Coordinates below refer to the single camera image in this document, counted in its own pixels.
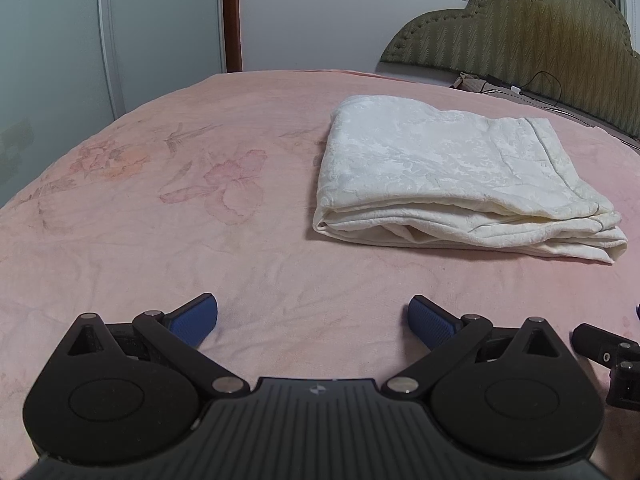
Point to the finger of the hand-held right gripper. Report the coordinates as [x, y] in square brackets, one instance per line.
[595, 342]

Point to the pink floral blanket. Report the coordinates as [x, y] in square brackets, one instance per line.
[150, 240]

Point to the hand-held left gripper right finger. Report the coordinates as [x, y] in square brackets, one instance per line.
[430, 320]

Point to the white blanket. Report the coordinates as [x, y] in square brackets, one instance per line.
[440, 170]

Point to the brown door frame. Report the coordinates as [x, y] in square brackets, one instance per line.
[232, 15]

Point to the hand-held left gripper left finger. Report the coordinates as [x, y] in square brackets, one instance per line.
[195, 317]

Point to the small beige pouch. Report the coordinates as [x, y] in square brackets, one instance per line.
[467, 82]

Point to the white wardrobe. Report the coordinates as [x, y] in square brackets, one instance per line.
[60, 35]

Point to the olive padded headboard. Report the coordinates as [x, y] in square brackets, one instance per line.
[525, 35]

